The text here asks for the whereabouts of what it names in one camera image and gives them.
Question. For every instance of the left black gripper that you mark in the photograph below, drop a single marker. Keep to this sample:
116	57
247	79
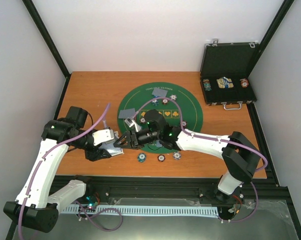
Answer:
96	154

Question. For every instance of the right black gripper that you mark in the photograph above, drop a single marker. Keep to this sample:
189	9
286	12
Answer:
128	140

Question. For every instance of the grey card deck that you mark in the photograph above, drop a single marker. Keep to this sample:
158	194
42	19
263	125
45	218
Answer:
113	151

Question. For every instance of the green blue chip stack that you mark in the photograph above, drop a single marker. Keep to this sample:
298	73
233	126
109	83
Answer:
141	157

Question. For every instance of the blue backed playing card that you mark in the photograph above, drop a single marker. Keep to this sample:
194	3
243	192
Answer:
126	113

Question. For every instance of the red brown chip stack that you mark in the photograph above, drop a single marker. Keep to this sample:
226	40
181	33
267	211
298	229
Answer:
161	158

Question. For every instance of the purple white chip stack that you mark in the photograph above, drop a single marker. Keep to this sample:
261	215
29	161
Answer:
177	155

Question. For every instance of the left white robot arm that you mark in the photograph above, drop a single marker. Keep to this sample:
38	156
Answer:
34	207

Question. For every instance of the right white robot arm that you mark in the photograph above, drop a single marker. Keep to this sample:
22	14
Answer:
239	155

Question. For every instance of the round green poker mat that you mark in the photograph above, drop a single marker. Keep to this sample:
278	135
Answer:
188	108

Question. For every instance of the wrapped card deck in case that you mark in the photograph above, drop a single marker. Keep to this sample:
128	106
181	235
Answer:
225	83

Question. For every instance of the black poker chip case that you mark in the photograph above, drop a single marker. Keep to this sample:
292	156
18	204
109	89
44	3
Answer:
232	60

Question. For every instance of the red chips in case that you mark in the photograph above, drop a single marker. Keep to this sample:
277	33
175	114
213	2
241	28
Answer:
244	83

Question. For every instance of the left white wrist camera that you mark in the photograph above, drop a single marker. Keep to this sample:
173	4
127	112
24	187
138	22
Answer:
103	136

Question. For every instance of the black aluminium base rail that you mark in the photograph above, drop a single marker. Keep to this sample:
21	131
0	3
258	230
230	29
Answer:
175	192

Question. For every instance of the light blue cable duct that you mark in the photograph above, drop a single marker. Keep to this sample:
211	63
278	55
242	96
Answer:
156	211

